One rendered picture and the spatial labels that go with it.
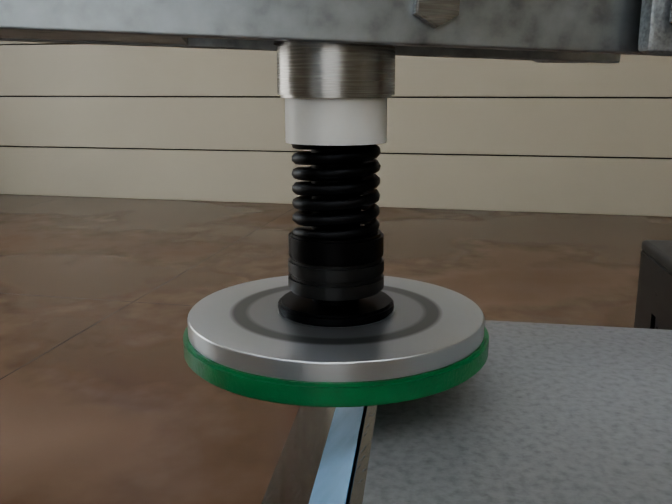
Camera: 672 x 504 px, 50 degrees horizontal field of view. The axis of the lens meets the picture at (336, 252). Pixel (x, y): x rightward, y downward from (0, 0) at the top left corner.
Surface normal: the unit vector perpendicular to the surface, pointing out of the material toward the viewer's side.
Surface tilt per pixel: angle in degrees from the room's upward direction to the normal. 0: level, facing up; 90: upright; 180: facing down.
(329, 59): 90
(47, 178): 90
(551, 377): 0
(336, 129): 90
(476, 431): 0
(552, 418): 0
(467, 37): 90
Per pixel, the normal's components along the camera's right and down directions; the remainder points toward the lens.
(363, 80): 0.43, 0.20
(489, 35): 0.14, 0.22
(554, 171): -0.21, 0.22
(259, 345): 0.00, -0.98
